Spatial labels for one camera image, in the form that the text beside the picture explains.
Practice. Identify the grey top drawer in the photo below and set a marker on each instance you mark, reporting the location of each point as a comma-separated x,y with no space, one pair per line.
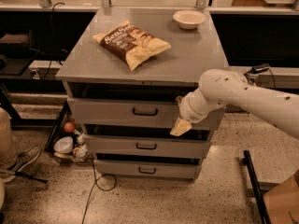
143,114

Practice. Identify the grey middle drawer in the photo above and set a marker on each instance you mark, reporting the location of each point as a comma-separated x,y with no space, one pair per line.
139,146

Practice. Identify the cardboard box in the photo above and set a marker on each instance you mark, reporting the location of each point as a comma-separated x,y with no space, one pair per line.
282,202

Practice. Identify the black metal bar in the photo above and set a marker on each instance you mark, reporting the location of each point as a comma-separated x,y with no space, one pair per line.
265,219

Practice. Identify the basket of small items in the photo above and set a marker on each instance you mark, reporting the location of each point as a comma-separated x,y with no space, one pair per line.
72,146

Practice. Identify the grey drawer cabinet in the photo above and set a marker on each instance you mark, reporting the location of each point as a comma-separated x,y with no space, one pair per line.
93,72

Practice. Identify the white bowl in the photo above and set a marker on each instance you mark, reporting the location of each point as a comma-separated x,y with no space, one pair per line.
189,19

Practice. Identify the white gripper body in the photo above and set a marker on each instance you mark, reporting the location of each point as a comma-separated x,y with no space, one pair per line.
187,110

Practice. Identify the black power adapter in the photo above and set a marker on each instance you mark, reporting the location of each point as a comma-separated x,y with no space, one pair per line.
260,68

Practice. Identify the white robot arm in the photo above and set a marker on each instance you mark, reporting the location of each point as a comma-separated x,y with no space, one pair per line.
218,88

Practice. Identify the grey drawer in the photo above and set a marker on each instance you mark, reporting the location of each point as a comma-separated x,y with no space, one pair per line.
143,114
139,146
151,169

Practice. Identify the sea salt chip bag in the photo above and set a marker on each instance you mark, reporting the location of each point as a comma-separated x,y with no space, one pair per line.
131,44

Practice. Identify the grey bottom drawer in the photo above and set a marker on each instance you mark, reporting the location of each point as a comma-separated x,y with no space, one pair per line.
151,169

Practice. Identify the person's leg and shoe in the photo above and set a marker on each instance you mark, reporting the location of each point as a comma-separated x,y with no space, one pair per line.
10,158

